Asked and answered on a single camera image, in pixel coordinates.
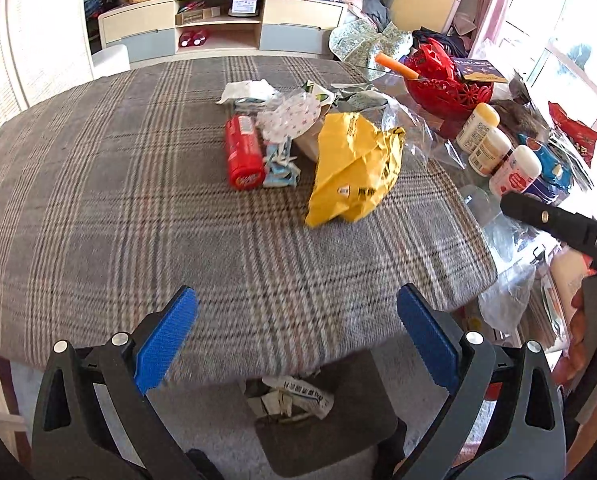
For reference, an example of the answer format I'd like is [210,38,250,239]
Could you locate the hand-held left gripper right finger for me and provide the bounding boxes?
[395,283,569,480]

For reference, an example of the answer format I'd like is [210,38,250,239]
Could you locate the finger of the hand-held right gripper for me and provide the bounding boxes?
[501,192,591,253]

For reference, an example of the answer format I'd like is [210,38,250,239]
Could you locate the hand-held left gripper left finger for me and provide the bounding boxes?
[31,285,214,480]

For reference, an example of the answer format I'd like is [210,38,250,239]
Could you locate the dark trash bin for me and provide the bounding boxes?
[241,345,409,466]

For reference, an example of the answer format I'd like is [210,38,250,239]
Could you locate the white printed wrapper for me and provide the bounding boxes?
[246,375,335,423]

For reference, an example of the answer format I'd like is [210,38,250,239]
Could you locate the yellow bag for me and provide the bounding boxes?
[305,111,406,227]

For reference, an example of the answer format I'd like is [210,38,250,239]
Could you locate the blue white wrapper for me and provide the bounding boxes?
[263,157,301,190]
[263,140,294,163]

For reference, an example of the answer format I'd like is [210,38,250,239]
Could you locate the red snack canister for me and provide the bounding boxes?
[224,114,268,191]

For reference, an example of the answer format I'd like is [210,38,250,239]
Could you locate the small white box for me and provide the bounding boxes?
[291,130,324,161]

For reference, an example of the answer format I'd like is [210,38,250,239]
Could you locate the white dotted wrapper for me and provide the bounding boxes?
[256,95,321,143]

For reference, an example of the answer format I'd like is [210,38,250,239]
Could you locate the green white wrapper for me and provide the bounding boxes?
[301,80,336,111]

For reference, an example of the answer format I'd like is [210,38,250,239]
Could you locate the white tissue pack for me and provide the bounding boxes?
[216,79,279,107]

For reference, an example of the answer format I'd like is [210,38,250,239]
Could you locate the person's right hand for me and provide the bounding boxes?
[553,284,585,381]

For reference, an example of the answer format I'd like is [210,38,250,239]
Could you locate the white bottle pink label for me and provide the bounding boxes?
[488,145,542,200]

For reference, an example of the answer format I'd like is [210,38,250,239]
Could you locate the blue wipes pack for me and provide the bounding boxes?
[518,132,574,193]

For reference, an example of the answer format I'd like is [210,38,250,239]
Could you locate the crumpled clear plastic bag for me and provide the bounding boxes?
[461,185,564,336]

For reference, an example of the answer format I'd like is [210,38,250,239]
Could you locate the white bottle yellow label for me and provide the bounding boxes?
[468,127,512,177]

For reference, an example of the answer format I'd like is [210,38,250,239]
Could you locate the red snack bag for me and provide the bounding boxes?
[548,101,597,166]

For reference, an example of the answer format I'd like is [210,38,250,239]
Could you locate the brown furry item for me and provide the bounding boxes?
[493,100,554,138]

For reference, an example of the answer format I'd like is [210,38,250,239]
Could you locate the yellow capped white bottle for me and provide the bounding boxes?
[455,102,500,153]

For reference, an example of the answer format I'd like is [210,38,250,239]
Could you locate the plaid grey blanket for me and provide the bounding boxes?
[0,55,499,386]

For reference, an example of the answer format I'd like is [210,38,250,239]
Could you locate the dark blue book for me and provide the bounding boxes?
[451,57,509,83]

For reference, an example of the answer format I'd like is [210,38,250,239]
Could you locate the red plastic basket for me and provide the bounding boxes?
[403,37,496,121]

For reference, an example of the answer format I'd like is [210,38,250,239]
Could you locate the window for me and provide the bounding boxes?
[503,0,597,111]

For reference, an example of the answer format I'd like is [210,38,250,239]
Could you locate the dark clothes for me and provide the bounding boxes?
[412,27,471,58]

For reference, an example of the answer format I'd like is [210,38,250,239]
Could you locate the floral cloth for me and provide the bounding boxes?
[328,20,413,81]

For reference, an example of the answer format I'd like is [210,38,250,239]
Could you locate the pile of clothes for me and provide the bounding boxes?
[341,0,391,31]

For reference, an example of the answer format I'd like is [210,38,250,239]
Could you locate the beige grey tv cabinet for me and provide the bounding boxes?
[97,0,349,66]

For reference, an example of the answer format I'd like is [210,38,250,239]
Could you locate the cardboard box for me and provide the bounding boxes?
[176,6,222,26]

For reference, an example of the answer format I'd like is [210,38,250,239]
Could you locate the small screen device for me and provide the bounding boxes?
[227,0,260,18]

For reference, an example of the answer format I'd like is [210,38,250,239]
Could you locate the orange handled tool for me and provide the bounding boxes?
[375,52,421,81]

